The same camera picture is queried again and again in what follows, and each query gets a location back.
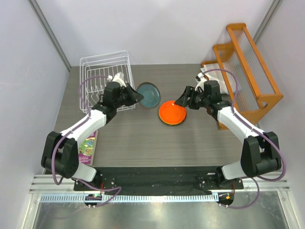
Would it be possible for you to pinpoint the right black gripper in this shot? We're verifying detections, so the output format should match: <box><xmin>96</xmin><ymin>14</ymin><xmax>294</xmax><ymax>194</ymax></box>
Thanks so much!
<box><xmin>174</xmin><ymin>86</ymin><xmax>210</xmax><ymax>110</ymax></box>

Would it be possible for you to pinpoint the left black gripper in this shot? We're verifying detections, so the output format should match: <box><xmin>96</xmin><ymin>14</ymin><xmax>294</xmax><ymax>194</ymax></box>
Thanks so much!
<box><xmin>114</xmin><ymin>83</ymin><xmax>143</xmax><ymax>108</ymax></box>

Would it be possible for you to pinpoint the dark teal plate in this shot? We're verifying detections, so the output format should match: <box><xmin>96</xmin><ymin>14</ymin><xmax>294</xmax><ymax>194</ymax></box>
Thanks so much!
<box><xmin>137</xmin><ymin>82</ymin><xmax>161</xmax><ymax>109</ymax></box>

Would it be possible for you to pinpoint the orange plate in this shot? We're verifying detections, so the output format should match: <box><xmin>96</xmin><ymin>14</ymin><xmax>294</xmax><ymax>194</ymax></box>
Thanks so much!
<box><xmin>158</xmin><ymin>100</ymin><xmax>187</xmax><ymax>122</ymax></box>

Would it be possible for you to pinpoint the lime green plate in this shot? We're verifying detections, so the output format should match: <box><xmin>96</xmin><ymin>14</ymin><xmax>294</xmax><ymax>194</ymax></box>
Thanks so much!
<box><xmin>160</xmin><ymin>116</ymin><xmax>187</xmax><ymax>126</ymax></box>

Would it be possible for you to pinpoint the red floral plate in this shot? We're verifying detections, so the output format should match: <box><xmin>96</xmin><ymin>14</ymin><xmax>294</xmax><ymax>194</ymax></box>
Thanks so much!
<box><xmin>164</xmin><ymin>120</ymin><xmax>185</xmax><ymax>126</ymax></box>

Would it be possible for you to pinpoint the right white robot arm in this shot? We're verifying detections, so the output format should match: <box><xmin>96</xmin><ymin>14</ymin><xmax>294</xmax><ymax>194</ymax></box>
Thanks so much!
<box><xmin>174</xmin><ymin>81</ymin><xmax>283</xmax><ymax>188</ymax></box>

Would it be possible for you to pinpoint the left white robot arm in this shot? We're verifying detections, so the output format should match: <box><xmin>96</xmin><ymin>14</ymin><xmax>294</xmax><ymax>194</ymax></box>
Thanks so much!
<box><xmin>41</xmin><ymin>82</ymin><xmax>143</xmax><ymax>190</ymax></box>

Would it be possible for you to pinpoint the orange wooden rack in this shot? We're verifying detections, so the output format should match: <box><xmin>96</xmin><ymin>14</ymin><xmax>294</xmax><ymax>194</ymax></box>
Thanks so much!
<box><xmin>202</xmin><ymin>23</ymin><xmax>283</xmax><ymax>125</ymax></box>

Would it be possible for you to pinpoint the white paper booklet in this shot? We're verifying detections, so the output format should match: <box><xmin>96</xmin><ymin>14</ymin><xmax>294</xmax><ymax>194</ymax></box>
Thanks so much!
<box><xmin>201</xmin><ymin>63</ymin><xmax>236</xmax><ymax>94</ymax></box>

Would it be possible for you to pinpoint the purple treehouse book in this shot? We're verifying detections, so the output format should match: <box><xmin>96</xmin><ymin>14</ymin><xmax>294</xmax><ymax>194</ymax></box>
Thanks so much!
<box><xmin>78</xmin><ymin>130</ymin><xmax>98</xmax><ymax>166</ymax></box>

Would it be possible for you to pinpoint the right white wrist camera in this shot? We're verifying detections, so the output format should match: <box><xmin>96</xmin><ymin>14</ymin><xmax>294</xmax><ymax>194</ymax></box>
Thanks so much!
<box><xmin>195</xmin><ymin>73</ymin><xmax>207</xmax><ymax>92</ymax></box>

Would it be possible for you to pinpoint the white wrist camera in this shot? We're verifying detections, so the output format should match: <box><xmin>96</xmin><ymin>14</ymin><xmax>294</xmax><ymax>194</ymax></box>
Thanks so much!
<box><xmin>195</xmin><ymin>73</ymin><xmax>207</xmax><ymax>92</ymax></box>
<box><xmin>107</xmin><ymin>72</ymin><xmax>126</xmax><ymax>87</ymax></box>

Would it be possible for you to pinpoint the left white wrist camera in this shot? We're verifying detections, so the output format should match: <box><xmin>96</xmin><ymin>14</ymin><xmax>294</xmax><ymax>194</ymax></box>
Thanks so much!
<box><xmin>107</xmin><ymin>72</ymin><xmax>126</xmax><ymax>87</ymax></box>

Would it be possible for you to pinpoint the white wire dish rack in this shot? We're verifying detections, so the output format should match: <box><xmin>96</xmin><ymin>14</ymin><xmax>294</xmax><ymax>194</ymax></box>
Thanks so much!
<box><xmin>79</xmin><ymin>51</ymin><xmax>135</xmax><ymax>113</ymax></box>

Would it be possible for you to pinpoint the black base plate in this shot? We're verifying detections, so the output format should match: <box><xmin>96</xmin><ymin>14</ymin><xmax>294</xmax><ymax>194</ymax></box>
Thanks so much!
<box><xmin>73</xmin><ymin>166</ymin><xmax>244</xmax><ymax>195</ymax></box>

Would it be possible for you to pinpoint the perforated metal rail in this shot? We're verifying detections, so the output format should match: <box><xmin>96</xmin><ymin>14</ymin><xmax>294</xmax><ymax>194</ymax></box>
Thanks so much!
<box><xmin>40</xmin><ymin>193</ymin><xmax>219</xmax><ymax>203</ymax></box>

